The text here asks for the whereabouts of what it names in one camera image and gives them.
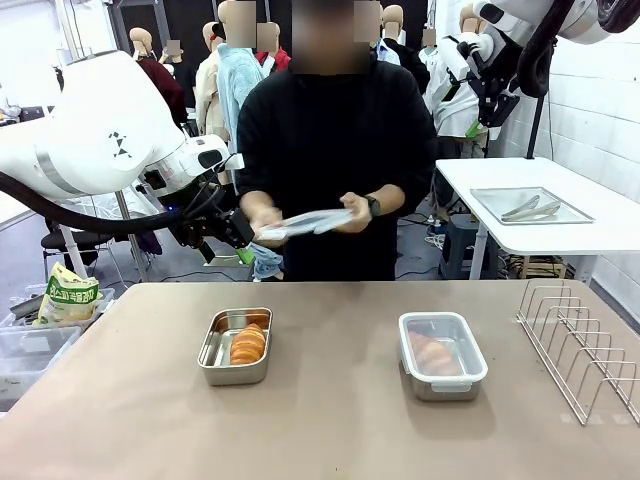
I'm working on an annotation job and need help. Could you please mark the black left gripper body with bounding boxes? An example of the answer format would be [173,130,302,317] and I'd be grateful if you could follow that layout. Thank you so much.
[171,206,257,250]

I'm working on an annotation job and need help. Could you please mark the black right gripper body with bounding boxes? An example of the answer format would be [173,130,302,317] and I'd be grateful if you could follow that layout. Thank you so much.
[472,78,522,130]

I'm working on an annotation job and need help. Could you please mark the golden croissant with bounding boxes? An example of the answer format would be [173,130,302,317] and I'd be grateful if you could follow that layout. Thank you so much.
[229,322,268,366]
[406,329,462,377]

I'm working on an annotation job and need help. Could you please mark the metal tongs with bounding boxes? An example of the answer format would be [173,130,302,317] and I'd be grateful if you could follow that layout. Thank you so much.
[500,194,562,223]

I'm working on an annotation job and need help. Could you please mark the stainless steel food container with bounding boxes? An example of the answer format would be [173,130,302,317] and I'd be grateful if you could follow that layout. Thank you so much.
[410,370,482,403]
[196,306,275,387]

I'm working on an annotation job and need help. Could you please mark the perforated metal baking tray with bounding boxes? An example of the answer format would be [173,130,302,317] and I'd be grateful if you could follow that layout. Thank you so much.
[470,186,596,226]

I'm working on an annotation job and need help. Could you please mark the person's right forearm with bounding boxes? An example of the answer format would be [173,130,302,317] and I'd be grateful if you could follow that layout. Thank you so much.
[240,188,275,212]

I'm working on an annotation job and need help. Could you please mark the person's left forearm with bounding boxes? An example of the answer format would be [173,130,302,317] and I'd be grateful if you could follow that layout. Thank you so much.
[372,184,407,217]

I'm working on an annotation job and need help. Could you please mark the person's right hand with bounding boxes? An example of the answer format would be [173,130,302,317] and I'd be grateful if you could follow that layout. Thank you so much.
[239,191,290,248]

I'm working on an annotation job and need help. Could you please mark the person's left hand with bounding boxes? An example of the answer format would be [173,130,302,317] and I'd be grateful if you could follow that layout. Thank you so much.
[339,191,375,235]

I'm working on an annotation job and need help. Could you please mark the blue cloth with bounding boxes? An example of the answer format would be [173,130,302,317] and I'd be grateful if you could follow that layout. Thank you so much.
[251,243,287,282]

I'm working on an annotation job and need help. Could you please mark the mannequin in white shirt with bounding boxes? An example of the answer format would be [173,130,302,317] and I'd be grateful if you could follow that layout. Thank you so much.
[419,4,502,152]

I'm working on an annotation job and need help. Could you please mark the black tripod stand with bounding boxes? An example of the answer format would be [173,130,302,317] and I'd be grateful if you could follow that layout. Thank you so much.
[526,93,547,161]

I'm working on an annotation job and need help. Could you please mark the mannequin in black jacket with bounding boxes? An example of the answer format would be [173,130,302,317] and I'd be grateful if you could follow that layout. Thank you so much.
[382,4,432,97]

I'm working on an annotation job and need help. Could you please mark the grey blue stool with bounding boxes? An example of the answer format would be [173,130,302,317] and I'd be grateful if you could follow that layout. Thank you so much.
[439,214,502,282]

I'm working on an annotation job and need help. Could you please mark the person in black shirt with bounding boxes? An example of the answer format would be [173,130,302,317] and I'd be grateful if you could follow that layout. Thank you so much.
[235,0,437,282]

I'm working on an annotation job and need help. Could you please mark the mannequin in beige shirt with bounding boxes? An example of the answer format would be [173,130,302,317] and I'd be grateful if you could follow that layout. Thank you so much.
[194,22,229,147]

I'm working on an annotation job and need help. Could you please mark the mannequin in light blue shirt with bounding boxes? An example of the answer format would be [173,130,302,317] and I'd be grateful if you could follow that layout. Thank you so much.
[216,0,272,152]

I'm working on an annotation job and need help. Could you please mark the standing person in black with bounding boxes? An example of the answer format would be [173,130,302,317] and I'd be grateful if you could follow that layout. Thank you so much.
[162,39,199,112]

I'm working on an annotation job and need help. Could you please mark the mannequin in dark red shirt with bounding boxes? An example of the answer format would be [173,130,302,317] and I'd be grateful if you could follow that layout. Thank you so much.
[128,27,189,127]

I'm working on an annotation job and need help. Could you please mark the mannequin in red top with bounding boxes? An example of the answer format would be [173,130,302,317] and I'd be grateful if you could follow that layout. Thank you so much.
[256,22,292,74]

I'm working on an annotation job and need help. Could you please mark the yellow green snack bag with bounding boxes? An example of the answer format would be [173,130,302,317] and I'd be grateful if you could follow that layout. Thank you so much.
[37,261,104,327]

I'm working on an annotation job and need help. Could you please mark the clear plastic storage bin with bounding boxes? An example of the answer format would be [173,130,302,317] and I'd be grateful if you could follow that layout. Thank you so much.
[0,283,117,332]
[0,324,84,402]

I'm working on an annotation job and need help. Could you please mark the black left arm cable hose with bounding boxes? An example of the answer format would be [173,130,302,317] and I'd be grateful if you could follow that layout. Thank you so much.
[0,171,237,237]

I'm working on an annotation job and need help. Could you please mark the metal wire lid rack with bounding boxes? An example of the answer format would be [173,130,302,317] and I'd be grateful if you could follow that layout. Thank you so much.
[516,279,640,427]

